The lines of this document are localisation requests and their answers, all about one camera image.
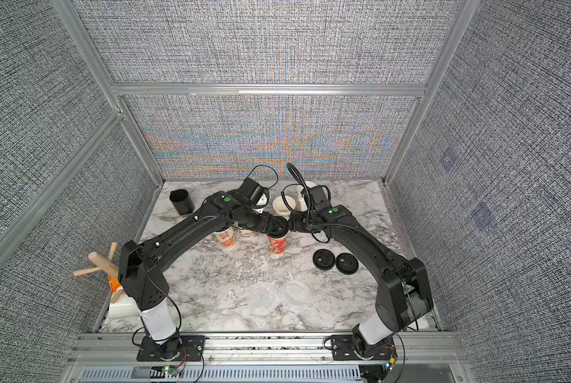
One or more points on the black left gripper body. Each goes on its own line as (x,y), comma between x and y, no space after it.
(270,225)

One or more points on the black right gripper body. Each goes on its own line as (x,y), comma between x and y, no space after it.
(296,223)

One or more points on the red milk tea paper cup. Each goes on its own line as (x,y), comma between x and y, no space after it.
(277,246)

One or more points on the black plastic cup lid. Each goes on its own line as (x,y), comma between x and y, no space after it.
(279,227)
(347,263)
(323,259)

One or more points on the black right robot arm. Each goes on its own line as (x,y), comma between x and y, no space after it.
(403,290)

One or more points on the middle yellow paper cup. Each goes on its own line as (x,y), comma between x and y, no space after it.
(283,206)

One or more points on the black cylindrical cup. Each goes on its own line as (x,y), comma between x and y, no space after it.
(181,201)

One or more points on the orange mug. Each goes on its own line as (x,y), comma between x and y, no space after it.
(114,284)

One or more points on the wooden mug tree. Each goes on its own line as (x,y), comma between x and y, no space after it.
(105,264)

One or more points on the white mug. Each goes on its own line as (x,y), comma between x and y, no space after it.
(123,307)

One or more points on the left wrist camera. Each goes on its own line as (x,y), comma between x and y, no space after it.
(253,195)

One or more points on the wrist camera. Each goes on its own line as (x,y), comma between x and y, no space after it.
(253,195)
(317,198)

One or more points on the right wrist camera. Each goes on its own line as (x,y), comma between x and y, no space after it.
(317,198)

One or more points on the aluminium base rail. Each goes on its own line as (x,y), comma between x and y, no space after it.
(309,356)

